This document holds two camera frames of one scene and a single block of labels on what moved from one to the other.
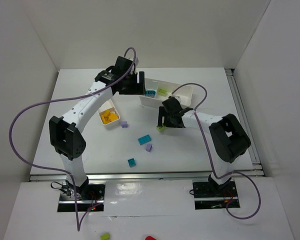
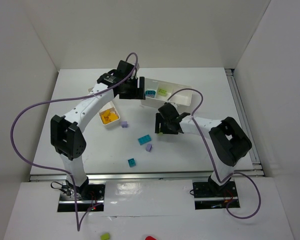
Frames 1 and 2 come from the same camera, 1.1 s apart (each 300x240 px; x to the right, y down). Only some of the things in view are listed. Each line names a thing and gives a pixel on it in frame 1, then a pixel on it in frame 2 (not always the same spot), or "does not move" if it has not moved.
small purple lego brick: x=124 y=124 does not move
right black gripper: x=168 y=120 to x=159 y=123
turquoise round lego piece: x=151 y=93 does not move
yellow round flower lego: x=107 y=119 does not move
